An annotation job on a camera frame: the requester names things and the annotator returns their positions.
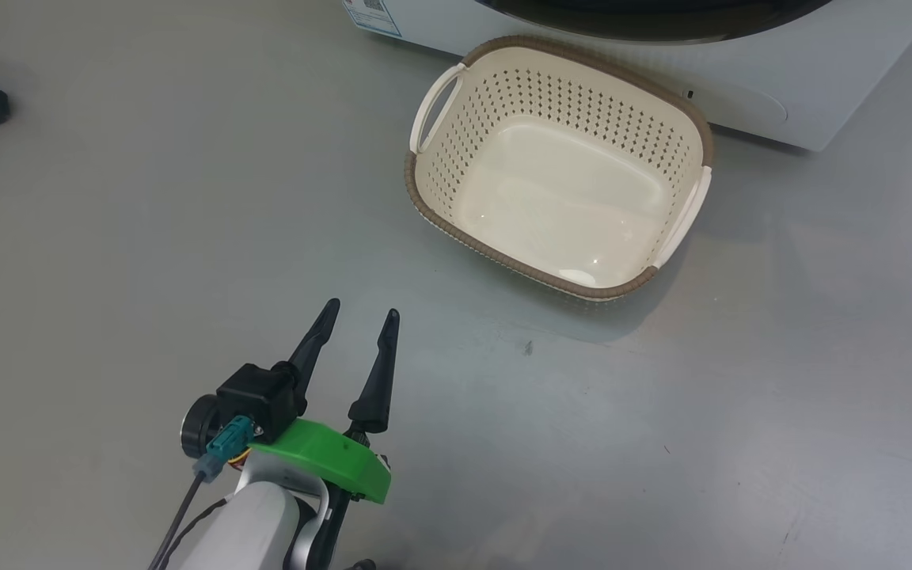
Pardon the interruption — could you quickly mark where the left camera cable teal connector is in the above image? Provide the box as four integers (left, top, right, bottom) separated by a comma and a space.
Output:
147, 416, 255, 570

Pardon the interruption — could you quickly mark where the blue white energy label sticker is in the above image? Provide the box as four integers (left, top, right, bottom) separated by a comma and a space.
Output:
343, 0, 403, 39

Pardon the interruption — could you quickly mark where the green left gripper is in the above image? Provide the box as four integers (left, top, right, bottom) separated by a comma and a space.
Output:
249, 298, 401, 505

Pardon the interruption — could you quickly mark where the white front-load washing machine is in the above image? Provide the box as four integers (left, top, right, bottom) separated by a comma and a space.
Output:
343, 0, 912, 151

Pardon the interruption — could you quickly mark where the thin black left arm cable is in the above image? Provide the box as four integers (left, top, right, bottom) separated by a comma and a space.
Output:
161, 495, 235, 570

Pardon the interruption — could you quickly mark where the cream perforated laundry basket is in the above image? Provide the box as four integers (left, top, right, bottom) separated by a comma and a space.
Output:
405, 34, 715, 302

